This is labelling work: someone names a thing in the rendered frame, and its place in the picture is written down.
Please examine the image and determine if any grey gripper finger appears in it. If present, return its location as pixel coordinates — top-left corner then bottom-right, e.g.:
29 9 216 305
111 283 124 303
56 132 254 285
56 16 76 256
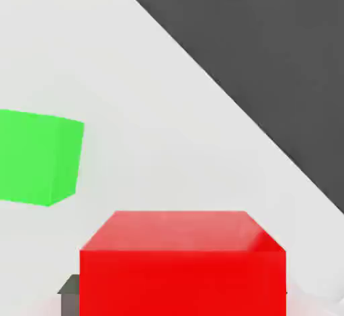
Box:
285 280 334 316

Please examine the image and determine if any small red cube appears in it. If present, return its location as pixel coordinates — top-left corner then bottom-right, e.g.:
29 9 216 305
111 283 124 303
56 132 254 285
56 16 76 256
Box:
79 210 288 316

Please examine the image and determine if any small green cube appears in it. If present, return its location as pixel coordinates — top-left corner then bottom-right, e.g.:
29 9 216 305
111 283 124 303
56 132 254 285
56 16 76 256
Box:
0 109 85 207

